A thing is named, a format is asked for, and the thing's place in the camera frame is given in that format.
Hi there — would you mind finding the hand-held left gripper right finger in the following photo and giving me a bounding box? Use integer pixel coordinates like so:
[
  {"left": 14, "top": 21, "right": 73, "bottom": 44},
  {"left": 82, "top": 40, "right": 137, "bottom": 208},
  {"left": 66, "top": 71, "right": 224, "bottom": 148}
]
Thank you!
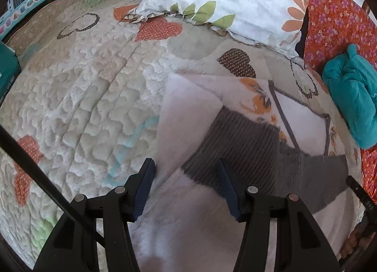
[{"left": 216, "top": 158, "right": 344, "bottom": 272}]

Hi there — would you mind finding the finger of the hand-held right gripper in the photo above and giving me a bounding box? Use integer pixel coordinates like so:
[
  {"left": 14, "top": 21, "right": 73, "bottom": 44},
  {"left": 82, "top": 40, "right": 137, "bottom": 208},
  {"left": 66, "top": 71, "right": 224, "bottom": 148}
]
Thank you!
[{"left": 345, "top": 175, "right": 377, "bottom": 207}]

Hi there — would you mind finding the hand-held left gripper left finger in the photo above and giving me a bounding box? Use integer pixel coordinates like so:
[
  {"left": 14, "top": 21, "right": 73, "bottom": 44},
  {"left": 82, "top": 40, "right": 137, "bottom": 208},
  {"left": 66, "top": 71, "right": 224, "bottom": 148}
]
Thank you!
[{"left": 34, "top": 158, "right": 156, "bottom": 272}]

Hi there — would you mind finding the white and grey towel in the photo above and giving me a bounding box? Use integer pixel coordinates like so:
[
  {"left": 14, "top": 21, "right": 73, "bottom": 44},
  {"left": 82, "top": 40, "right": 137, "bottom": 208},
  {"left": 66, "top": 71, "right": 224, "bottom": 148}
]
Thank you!
[{"left": 130, "top": 73, "right": 354, "bottom": 272}]

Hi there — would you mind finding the person's right hand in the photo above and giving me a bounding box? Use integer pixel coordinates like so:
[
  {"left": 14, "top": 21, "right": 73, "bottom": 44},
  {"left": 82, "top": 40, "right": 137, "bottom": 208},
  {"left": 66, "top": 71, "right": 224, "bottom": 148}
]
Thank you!
[{"left": 342, "top": 221, "right": 370, "bottom": 261}]

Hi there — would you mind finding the teal plush cloth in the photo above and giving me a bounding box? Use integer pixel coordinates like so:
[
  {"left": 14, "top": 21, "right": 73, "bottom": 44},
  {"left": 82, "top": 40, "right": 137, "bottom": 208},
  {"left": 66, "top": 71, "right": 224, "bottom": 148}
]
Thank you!
[{"left": 322, "top": 43, "right": 377, "bottom": 149}]

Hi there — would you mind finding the quilted heart pattern bedspread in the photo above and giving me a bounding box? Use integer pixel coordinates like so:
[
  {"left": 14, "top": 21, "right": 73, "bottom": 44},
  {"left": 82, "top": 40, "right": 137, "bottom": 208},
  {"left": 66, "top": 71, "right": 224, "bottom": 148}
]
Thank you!
[{"left": 0, "top": 0, "right": 366, "bottom": 269}]

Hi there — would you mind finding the orange floral pillow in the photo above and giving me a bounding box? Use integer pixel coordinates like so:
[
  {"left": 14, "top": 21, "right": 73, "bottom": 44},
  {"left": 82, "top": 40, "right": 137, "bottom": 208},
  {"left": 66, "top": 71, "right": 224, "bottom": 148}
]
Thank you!
[{"left": 303, "top": 0, "right": 377, "bottom": 205}]

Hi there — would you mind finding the teal box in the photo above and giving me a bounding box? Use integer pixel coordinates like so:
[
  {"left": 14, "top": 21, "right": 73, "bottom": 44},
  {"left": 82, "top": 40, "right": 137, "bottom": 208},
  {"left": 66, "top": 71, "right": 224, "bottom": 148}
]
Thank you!
[{"left": 0, "top": 41, "right": 22, "bottom": 106}]

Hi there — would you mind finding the white floral leaf pillow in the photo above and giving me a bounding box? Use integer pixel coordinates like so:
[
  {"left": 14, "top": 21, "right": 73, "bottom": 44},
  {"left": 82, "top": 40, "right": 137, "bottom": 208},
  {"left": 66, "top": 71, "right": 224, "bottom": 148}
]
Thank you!
[{"left": 137, "top": 0, "right": 330, "bottom": 57}]

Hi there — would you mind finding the colourful shapes toy box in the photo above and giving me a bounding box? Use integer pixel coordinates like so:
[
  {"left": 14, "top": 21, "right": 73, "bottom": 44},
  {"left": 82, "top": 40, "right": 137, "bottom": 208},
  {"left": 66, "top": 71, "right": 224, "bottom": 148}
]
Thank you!
[{"left": 0, "top": 0, "right": 49, "bottom": 41}]

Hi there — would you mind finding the black strap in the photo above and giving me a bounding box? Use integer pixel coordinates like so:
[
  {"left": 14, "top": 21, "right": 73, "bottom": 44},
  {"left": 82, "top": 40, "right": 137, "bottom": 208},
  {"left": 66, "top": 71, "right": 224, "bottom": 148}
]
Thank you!
[{"left": 0, "top": 126, "right": 106, "bottom": 247}]

